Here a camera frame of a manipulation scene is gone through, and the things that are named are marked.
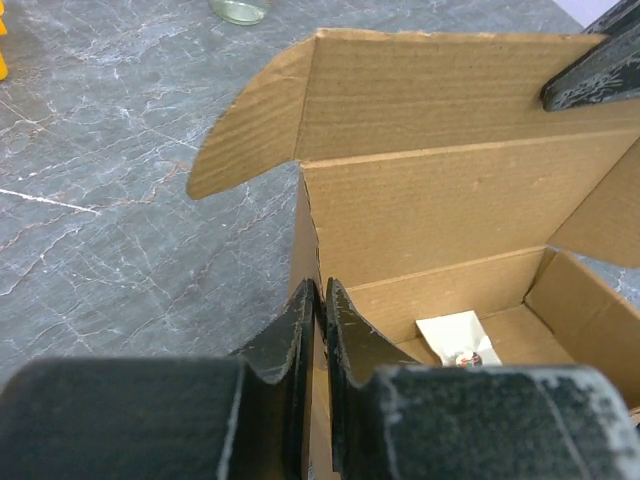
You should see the small white packet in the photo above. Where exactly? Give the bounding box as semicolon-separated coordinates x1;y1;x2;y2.
416;310;502;368

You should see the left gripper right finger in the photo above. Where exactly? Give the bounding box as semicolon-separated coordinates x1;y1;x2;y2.
325;279;639;479

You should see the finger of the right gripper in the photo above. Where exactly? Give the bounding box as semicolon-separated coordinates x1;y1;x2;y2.
540;0;639;112

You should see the yellow plastic bin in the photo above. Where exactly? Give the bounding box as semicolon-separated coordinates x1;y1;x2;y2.
0;0;10;82

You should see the brown cardboard box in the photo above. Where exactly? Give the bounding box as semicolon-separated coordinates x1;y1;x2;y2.
187;29;639;479

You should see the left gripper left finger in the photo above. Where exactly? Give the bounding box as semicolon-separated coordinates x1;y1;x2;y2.
1;280;316;479

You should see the clear glass bottle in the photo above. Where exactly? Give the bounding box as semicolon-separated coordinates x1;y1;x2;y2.
208;0;272;26

